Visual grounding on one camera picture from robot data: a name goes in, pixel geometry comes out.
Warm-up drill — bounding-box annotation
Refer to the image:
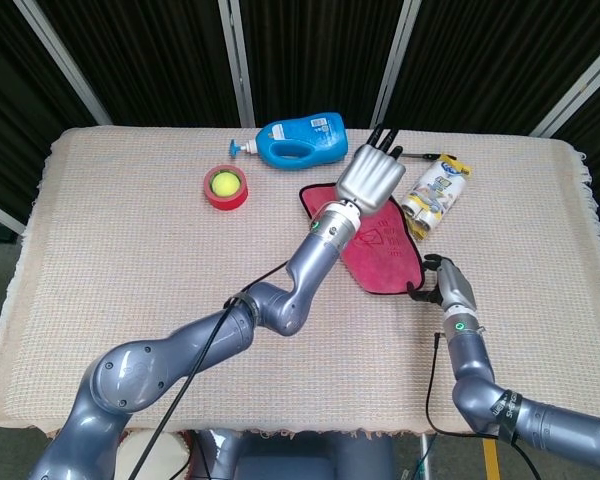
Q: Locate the grey metal partition post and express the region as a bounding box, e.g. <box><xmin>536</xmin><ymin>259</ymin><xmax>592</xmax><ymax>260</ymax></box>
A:
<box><xmin>12</xmin><ymin>0</ymin><xmax>114</xmax><ymax>126</ymax></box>
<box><xmin>217</xmin><ymin>0</ymin><xmax>257</xmax><ymax>129</ymax></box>
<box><xmin>368</xmin><ymin>0</ymin><xmax>422</xmax><ymax>130</ymax></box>
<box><xmin>0</xmin><ymin>194</ymin><xmax>27</xmax><ymax>236</ymax></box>
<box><xmin>528</xmin><ymin>34</ymin><xmax>600</xmax><ymax>139</ymax></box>

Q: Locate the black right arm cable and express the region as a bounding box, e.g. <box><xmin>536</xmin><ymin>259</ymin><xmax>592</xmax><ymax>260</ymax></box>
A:
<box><xmin>424</xmin><ymin>332</ymin><xmax>544</xmax><ymax>480</ymax></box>

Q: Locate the beige woven tablecloth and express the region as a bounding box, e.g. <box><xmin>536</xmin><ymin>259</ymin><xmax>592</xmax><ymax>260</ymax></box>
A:
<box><xmin>0</xmin><ymin>127</ymin><xmax>600</xmax><ymax>441</ymax></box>

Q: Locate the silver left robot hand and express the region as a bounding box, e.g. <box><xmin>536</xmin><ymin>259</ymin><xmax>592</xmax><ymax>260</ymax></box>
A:
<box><xmin>333</xmin><ymin>123</ymin><xmax>407</xmax><ymax>214</ymax></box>

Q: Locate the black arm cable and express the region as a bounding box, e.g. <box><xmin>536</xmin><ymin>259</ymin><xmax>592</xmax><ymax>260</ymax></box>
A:
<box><xmin>128</xmin><ymin>259</ymin><xmax>291</xmax><ymax>480</ymax></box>
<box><xmin>424</xmin><ymin>332</ymin><xmax>544</xmax><ymax>480</ymax></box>

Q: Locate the blue detergent bottle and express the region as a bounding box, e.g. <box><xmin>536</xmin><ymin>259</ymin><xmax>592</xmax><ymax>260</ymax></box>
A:
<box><xmin>229</xmin><ymin>111</ymin><xmax>351</xmax><ymax>171</ymax></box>

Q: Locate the red tape roll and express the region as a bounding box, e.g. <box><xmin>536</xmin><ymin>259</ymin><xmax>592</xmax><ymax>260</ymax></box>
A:
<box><xmin>203</xmin><ymin>164</ymin><xmax>250</xmax><ymax>212</ymax></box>

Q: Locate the yellow-green tennis ball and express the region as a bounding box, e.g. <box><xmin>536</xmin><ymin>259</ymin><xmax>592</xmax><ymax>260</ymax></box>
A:
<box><xmin>210</xmin><ymin>170</ymin><xmax>240</xmax><ymax>196</ymax></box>

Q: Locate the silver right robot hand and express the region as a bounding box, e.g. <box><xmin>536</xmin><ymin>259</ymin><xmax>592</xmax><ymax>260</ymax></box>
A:
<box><xmin>407</xmin><ymin>253</ymin><xmax>479</xmax><ymax>312</ymax></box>

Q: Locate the packaged roll refills, yellow label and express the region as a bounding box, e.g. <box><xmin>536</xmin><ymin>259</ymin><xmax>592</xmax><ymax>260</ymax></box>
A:
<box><xmin>398</xmin><ymin>153</ymin><xmax>473</xmax><ymax>243</ymax></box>

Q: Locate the red cloth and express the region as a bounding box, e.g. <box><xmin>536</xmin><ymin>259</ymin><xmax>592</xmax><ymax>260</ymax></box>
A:
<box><xmin>298</xmin><ymin>183</ymin><xmax>426</xmax><ymax>296</ymax></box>

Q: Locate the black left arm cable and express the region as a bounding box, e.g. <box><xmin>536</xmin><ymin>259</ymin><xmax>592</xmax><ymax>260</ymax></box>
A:
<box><xmin>128</xmin><ymin>259</ymin><xmax>291</xmax><ymax>480</ymax></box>

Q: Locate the grey-blue robot torso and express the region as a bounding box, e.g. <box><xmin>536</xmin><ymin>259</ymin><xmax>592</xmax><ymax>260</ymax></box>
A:
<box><xmin>194</xmin><ymin>428</ymin><xmax>396</xmax><ymax>480</ymax></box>

